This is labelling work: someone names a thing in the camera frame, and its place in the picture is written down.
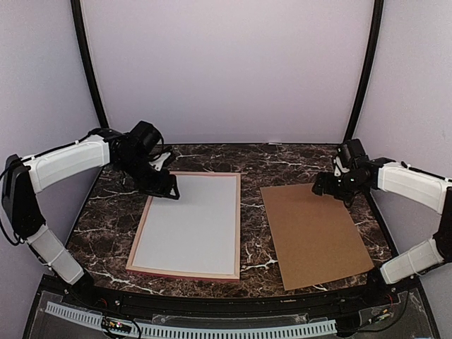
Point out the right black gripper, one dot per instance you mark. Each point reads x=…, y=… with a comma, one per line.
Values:
x=329, y=188

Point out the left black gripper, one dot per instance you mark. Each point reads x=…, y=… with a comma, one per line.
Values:
x=162, y=186

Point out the brown cardboard backing board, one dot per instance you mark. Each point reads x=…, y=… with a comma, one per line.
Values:
x=315, y=238

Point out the cat and books photo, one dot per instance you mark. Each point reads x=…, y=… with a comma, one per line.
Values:
x=190, y=226

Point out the pink wooden picture frame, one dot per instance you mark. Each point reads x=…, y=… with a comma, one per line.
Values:
x=137, y=247

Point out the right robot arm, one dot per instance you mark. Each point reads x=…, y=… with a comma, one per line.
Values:
x=416, y=205

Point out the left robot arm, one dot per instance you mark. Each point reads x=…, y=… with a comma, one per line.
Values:
x=140, y=153

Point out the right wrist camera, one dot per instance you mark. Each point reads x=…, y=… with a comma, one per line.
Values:
x=338, y=168

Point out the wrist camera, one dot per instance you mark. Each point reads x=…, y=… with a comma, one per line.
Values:
x=162, y=161
x=338, y=168

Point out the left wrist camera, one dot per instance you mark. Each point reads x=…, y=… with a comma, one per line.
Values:
x=162, y=161

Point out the right black corner post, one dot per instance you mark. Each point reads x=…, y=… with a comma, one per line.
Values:
x=376, y=18

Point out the black corner post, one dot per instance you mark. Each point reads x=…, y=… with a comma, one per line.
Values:
x=87, y=63
x=376, y=18

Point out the white slotted cable duct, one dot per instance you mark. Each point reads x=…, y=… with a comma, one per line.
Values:
x=141, y=329

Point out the black front rail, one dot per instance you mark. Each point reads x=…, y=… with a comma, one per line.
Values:
x=333, y=303

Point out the left black corner post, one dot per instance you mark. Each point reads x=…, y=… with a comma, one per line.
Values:
x=87, y=63

